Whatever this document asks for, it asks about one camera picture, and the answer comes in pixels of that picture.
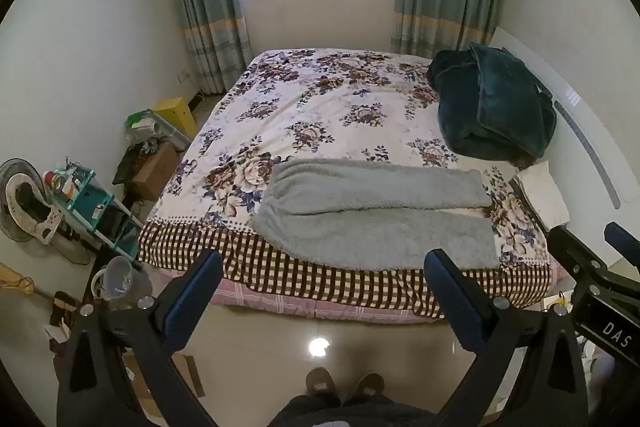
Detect flat cardboard sheet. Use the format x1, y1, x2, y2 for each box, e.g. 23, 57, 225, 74
122, 352, 206, 401

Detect bed with floral sheet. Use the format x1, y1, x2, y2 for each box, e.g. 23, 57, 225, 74
136, 48, 571, 324

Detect brown cardboard box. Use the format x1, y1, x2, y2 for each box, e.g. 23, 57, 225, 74
131, 141, 181, 202

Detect white pillow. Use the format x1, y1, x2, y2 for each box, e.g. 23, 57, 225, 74
514, 160, 571, 228

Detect dark green blanket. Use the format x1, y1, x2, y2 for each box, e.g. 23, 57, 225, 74
427, 42, 558, 160

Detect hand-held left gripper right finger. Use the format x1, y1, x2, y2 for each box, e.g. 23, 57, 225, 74
423, 249, 589, 427

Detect black flat panel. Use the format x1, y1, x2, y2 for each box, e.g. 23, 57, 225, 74
112, 146, 139, 186

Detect grey fluffy pants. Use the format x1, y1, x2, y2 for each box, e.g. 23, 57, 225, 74
248, 158, 501, 271

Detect person's left slipper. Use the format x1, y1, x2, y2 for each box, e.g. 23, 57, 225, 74
305, 367, 343, 401

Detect person's slipper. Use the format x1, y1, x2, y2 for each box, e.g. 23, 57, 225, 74
344, 372, 386, 404
305, 367, 343, 401

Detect person's right slipper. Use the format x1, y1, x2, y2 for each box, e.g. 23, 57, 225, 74
344, 372, 386, 404

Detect white headboard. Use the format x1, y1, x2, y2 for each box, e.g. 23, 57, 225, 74
487, 26, 640, 258

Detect white plastic bucket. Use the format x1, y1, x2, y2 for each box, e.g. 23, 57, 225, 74
91, 255, 147, 311

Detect yellow box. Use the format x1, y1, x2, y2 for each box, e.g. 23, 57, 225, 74
150, 96, 198, 139

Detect standing fan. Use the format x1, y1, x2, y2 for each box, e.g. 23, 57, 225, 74
0, 158, 66, 249

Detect green and white box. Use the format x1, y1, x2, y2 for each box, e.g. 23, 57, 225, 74
125, 109, 161, 134

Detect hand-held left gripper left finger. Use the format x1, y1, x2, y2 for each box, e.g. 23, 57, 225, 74
56, 249, 225, 427

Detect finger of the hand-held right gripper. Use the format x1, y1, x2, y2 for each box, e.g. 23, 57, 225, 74
603, 221, 640, 259
546, 225, 626, 294

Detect teal shelf cart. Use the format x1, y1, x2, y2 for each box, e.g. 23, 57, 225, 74
44, 159, 144, 263

